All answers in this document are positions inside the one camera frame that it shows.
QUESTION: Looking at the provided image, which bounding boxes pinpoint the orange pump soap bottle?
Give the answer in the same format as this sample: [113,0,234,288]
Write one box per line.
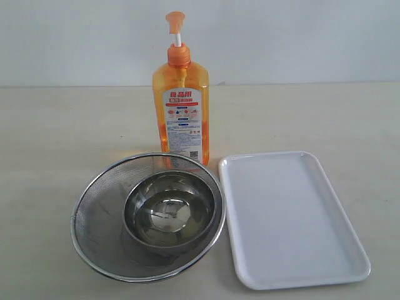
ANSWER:
[152,11,209,165]

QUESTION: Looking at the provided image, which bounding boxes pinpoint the white rectangular plastic tray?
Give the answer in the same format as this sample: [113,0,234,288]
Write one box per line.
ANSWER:
[219,151,371,291]

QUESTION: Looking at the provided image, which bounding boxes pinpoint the steel mesh strainer basket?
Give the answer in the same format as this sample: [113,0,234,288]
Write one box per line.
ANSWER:
[71,152,226,283]

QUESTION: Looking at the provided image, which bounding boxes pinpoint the small stainless steel bowl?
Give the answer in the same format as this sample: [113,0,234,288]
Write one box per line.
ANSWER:
[122,170,221,253]

